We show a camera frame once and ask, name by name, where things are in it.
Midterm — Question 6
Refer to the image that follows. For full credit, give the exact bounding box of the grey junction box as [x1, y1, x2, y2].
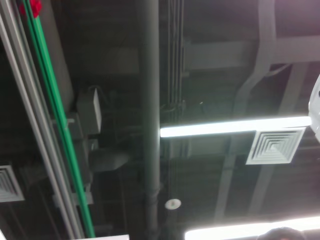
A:
[75, 87, 103, 136]

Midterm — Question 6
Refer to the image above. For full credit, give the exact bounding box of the thick grey ceiling pipe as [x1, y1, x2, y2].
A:
[136, 0, 164, 240]

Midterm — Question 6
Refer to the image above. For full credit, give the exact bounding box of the linear ceiling light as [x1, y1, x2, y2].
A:
[159, 116, 312, 138]
[184, 214, 320, 240]

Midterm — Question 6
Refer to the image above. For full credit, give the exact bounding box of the round white ceiling sensor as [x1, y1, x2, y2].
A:
[164, 198, 182, 211]

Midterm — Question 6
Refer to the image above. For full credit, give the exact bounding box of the green ceiling pipe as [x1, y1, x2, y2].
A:
[22, 0, 91, 240]
[31, 14, 97, 240]

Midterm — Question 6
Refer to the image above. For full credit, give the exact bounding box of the white square air diffuser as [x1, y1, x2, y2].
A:
[0, 164, 26, 203]
[245, 126, 307, 166]

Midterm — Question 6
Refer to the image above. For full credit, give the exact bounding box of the white robot housing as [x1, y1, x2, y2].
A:
[307, 74, 320, 143]

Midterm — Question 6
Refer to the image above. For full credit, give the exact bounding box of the dark-haired person head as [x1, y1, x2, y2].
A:
[257, 226, 308, 240]

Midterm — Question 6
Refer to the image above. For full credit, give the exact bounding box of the red pipe clamp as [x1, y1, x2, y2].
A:
[19, 0, 43, 19]

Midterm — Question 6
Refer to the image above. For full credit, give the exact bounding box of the grey air duct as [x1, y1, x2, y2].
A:
[87, 147, 131, 174]

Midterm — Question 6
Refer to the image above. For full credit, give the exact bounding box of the grey aluminium rail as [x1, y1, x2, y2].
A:
[0, 0, 86, 240]

